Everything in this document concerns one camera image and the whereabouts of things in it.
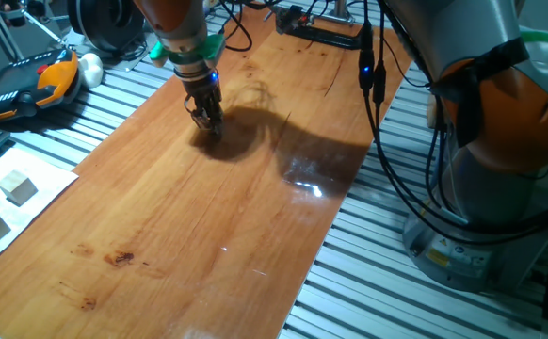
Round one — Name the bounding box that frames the white paper sheet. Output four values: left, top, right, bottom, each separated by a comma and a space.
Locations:
0, 147, 80, 269

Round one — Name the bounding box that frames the black orange teach pendant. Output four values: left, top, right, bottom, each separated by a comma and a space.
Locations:
0, 48, 82, 124

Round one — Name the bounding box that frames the white plastic figure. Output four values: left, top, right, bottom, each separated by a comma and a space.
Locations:
78, 52, 105, 89

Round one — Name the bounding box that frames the black cable plain plug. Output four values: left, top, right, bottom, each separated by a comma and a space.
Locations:
372, 0, 548, 246

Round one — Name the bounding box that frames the black filament spool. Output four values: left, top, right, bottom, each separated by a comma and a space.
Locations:
66, 0, 146, 54

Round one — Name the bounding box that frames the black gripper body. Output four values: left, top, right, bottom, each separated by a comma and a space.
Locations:
182, 70, 222, 107

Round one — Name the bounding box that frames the black C-clamp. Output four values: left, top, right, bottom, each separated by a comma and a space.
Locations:
276, 4, 374, 51

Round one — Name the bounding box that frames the frame pole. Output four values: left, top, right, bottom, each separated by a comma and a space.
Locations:
323, 0, 356, 24

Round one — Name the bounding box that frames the glossy wooden board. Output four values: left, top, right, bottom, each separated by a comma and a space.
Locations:
0, 0, 410, 339

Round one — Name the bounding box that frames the black handheld device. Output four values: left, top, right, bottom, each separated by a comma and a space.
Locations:
0, 0, 47, 23

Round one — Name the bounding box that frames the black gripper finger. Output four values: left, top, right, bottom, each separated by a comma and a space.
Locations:
184, 96, 212, 132
205, 93, 226, 141

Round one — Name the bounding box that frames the medium wooden cube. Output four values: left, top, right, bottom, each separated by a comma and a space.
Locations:
0, 169, 39, 207

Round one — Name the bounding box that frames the black cable blue light plug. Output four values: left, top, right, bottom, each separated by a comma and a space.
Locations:
358, 0, 548, 246

